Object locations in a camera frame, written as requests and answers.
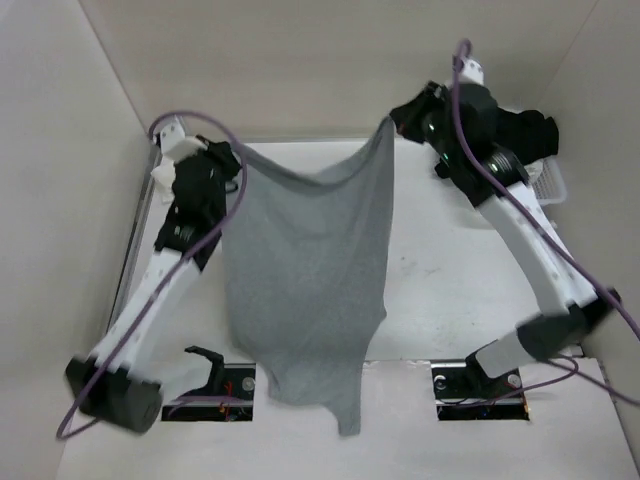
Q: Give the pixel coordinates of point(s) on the grey tank top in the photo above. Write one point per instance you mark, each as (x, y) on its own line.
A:
(305, 260)

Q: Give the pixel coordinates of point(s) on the white plastic laundry basket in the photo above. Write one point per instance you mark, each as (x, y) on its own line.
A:
(547, 181)

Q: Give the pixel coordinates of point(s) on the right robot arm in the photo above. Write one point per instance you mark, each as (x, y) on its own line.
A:
(497, 185)

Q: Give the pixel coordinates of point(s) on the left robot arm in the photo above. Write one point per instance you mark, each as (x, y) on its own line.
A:
(113, 384)

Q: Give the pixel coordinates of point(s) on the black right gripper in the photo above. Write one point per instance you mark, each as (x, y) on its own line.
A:
(408, 114)

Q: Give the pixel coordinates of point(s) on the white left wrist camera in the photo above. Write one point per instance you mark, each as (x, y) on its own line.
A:
(173, 140)

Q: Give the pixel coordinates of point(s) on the white folded tank top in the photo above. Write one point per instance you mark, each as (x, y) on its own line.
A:
(164, 175)

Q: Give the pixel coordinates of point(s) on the black tank top pile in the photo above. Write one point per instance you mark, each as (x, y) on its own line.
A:
(528, 134)

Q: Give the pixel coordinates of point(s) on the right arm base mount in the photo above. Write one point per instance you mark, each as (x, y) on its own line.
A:
(458, 400)

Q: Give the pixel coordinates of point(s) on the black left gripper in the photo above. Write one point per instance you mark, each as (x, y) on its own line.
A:
(222, 151)

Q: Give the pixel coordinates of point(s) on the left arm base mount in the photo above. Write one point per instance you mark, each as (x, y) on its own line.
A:
(228, 399)

